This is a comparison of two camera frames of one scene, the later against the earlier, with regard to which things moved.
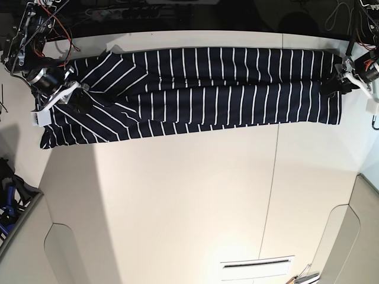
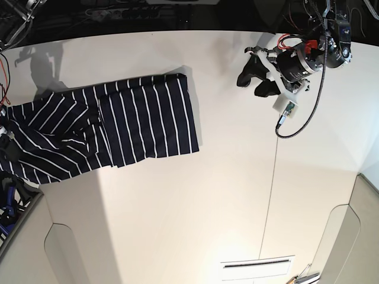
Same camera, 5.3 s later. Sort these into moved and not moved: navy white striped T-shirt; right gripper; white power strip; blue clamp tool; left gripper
Moved: navy white striped T-shirt; left gripper; right gripper
Not moved: white power strip; blue clamp tool
